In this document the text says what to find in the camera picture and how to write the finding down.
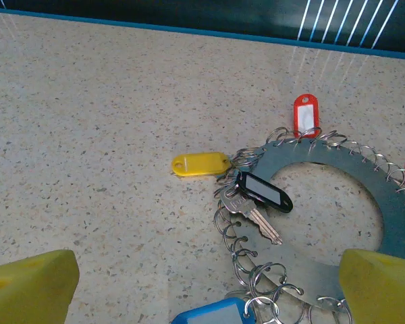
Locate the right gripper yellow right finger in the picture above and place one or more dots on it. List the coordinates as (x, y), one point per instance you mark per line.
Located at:
(381, 290)

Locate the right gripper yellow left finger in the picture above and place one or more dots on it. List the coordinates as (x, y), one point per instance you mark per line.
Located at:
(27, 290)

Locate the black key tag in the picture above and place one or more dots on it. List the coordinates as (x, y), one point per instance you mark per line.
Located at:
(263, 190)

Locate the silver key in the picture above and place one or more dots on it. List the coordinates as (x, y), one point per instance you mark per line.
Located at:
(238, 204)

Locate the blue key tag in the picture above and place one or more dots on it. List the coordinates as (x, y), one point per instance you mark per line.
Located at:
(212, 314)

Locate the yellow key tag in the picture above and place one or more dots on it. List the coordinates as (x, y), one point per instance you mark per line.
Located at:
(202, 163)

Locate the blue table border strip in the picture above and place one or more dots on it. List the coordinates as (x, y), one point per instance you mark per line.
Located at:
(189, 31)

